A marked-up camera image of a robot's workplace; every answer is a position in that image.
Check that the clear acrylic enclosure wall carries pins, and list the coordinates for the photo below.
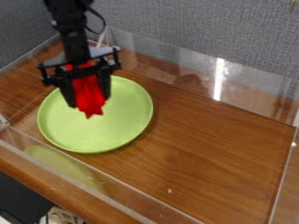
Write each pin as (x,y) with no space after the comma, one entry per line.
(214,162)

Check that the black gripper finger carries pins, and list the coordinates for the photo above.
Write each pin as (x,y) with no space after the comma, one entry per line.
(64,85)
(104,82)

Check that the red ridged carrot block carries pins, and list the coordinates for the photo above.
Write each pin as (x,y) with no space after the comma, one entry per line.
(88,96)

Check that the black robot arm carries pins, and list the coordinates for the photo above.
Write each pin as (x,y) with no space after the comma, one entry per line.
(68,21)

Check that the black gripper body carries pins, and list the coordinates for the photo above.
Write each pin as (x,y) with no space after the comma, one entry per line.
(55,72)

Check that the green round plate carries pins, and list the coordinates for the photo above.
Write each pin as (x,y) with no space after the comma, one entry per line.
(71,131)

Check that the clear acrylic corner bracket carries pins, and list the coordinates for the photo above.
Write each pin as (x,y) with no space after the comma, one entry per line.
(104,38)

